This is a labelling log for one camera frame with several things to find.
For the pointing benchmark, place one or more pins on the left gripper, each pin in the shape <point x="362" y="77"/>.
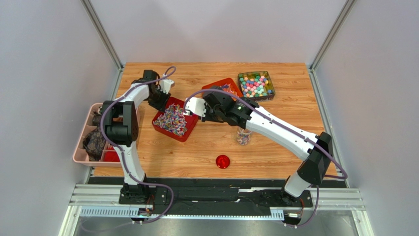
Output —
<point x="161" y="105"/>

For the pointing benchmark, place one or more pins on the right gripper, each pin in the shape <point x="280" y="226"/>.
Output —
<point x="207" y="111"/>

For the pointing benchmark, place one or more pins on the red tray of swirl lollipops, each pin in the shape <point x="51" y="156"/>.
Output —
<point x="173" y="123"/>

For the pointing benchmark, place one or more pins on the clear plastic jar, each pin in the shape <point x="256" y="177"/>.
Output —
<point x="243" y="136"/>

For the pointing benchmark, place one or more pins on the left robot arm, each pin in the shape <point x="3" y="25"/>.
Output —
<point x="119" y="126"/>

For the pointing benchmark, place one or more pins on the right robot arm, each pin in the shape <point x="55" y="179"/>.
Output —
<point x="315" y="151"/>

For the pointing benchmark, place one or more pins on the clear tray of colourful candies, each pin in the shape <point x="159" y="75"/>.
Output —
<point x="256" y="86"/>

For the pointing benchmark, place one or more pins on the orange tray of lollipops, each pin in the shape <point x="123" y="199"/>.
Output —
<point x="227" y="84"/>

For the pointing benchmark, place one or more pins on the red jar lid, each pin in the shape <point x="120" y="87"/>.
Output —
<point x="223" y="161"/>

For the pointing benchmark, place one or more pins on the pink organizer basket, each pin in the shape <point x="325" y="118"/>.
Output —
<point x="92" y="149"/>

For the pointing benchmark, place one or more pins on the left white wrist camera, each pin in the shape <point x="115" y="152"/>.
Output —
<point x="166" y="85"/>

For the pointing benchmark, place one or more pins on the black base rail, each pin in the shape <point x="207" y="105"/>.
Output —
<point x="217" y="197"/>

